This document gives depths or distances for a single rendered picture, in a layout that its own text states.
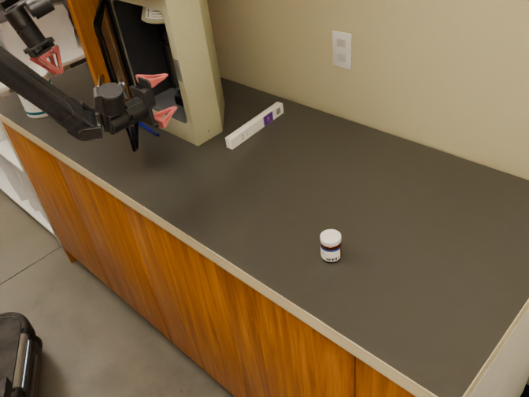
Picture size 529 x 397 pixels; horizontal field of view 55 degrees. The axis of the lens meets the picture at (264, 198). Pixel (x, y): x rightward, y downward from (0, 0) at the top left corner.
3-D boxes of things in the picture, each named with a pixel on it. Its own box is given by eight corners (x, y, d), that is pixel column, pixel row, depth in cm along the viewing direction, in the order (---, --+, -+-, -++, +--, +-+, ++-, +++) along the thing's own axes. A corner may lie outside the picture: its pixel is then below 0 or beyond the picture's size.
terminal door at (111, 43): (138, 109, 179) (103, -9, 154) (136, 153, 155) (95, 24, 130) (135, 109, 179) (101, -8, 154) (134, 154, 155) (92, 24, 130)
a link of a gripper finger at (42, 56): (64, 67, 154) (44, 39, 149) (73, 66, 149) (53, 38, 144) (46, 79, 152) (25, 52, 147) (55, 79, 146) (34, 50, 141)
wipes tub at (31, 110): (51, 99, 205) (37, 64, 195) (67, 107, 197) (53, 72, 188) (20, 113, 198) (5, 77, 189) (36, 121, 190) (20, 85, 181)
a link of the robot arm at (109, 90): (77, 116, 129) (79, 140, 124) (68, 81, 120) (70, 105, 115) (125, 112, 132) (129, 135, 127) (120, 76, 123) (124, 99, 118)
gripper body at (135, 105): (149, 88, 127) (124, 101, 123) (159, 124, 133) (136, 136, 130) (135, 83, 131) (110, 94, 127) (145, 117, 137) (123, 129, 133)
